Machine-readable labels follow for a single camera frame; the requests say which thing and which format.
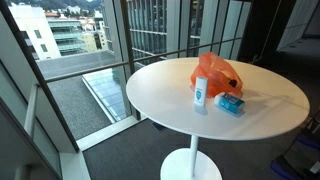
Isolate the white bottle with blue label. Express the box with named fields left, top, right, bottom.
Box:
left=193, top=76, right=209, bottom=107

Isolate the orange plastic bag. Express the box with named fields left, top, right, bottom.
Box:
left=190, top=51, right=244, bottom=99

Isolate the blue and white box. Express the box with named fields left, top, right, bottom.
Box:
left=213, top=92, right=246, bottom=116

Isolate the metal window railing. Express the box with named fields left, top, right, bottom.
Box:
left=44, top=38, right=243, bottom=84

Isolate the white table pedestal base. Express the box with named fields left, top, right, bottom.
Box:
left=160, top=134, right=223, bottom=180

